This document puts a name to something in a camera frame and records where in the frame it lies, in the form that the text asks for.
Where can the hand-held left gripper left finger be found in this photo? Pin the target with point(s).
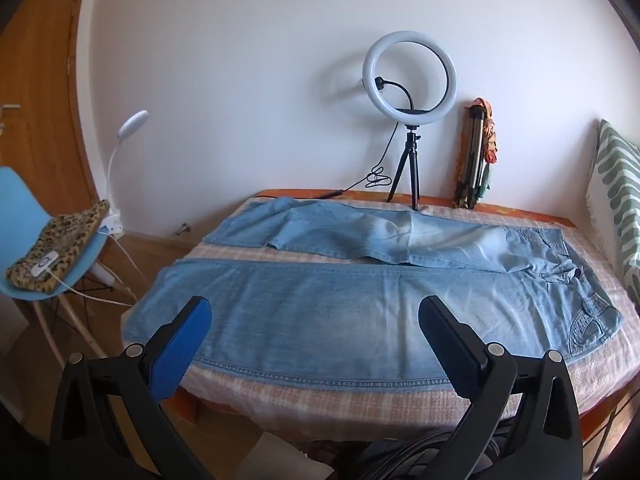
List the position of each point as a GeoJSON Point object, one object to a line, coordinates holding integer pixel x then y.
{"type": "Point", "coordinates": [182, 345]}

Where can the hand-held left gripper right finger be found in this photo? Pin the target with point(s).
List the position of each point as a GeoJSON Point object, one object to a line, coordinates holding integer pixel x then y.
{"type": "Point", "coordinates": [467, 379]}

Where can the light blue denim pants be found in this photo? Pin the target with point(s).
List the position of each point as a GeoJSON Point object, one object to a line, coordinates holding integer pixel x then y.
{"type": "Point", "coordinates": [325, 310]}

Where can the metal door stopper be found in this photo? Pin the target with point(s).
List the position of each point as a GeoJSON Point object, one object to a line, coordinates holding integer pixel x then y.
{"type": "Point", "coordinates": [182, 229]}

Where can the beige plaid blanket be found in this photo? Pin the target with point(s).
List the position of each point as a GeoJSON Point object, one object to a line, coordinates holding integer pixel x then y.
{"type": "Point", "coordinates": [300, 410]}

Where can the small white device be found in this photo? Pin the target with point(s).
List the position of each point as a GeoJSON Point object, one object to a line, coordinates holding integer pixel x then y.
{"type": "Point", "coordinates": [44, 264]}

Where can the leopard print pouch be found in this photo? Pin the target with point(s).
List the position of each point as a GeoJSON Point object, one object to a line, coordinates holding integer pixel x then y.
{"type": "Point", "coordinates": [60, 240]}

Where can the orange bed sheet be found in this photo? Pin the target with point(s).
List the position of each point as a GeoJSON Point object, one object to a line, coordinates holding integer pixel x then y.
{"type": "Point", "coordinates": [500, 210]}

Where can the black mini tripod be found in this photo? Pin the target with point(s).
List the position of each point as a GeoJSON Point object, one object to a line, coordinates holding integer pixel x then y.
{"type": "Point", "coordinates": [413, 170]}

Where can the blue chair with wooden legs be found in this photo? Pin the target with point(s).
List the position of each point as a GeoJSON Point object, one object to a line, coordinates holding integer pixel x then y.
{"type": "Point", "coordinates": [20, 200]}

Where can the folded metal tripod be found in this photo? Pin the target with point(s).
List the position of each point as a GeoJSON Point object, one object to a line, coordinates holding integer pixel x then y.
{"type": "Point", "coordinates": [472, 160]}

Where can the white clip lamp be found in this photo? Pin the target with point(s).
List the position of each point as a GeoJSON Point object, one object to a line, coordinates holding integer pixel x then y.
{"type": "Point", "coordinates": [131, 125]}

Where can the green patterned white pillow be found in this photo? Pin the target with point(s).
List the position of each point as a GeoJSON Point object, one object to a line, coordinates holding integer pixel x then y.
{"type": "Point", "coordinates": [617, 185]}

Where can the black gooseneck phone holder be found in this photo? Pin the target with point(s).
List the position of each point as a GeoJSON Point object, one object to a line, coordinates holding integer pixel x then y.
{"type": "Point", "coordinates": [400, 87]}

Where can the wooden door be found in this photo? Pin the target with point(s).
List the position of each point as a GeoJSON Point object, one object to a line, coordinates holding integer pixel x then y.
{"type": "Point", "coordinates": [40, 60]}

